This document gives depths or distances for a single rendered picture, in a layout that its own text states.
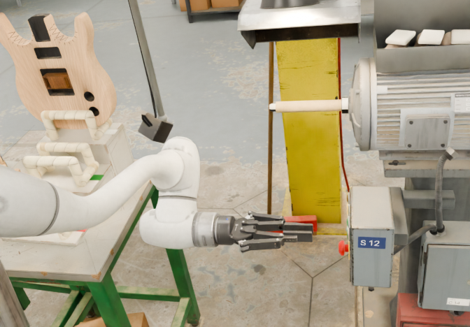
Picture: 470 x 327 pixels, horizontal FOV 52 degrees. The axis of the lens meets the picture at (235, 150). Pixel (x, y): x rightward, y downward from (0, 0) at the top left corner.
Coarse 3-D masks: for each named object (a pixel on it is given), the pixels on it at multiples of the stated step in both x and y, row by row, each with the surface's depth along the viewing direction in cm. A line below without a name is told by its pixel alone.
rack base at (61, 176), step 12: (60, 168) 169; (84, 168) 167; (108, 168) 165; (48, 180) 164; (60, 180) 163; (72, 180) 162; (96, 180) 160; (108, 180) 165; (72, 192) 156; (84, 192) 155
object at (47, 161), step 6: (30, 156) 157; (36, 156) 157; (42, 156) 156; (48, 156) 156; (24, 162) 156; (30, 162) 156; (36, 162) 155; (42, 162) 155; (48, 162) 154; (54, 162) 154; (60, 162) 153; (66, 162) 152; (72, 162) 152
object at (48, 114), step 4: (44, 112) 165; (48, 112) 164; (52, 112) 164; (56, 112) 164; (60, 112) 163; (64, 112) 163; (68, 112) 162; (72, 112) 162; (76, 112) 162; (80, 112) 161; (84, 112) 161; (88, 112) 161; (92, 112) 162; (44, 116) 165; (48, 116) 164; (52, 116) 164; (56, 116) 164; (60, 116) 163; (64, 116) 163; (68, 116) 162; (72, 116) 162; (76, 116) 162; (80, 116) 161; (84, 116) 161; (88, 116) 161
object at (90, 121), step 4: (92, 116) 162; (88, 120) 161; (92, 120) 162; (88, 124) 162; (92, 124) 163; (96, 124) 164; (88, 128) 164; (92, 128) 163; (96, 128) 164; (92, 132) 164; (92, 136) 165
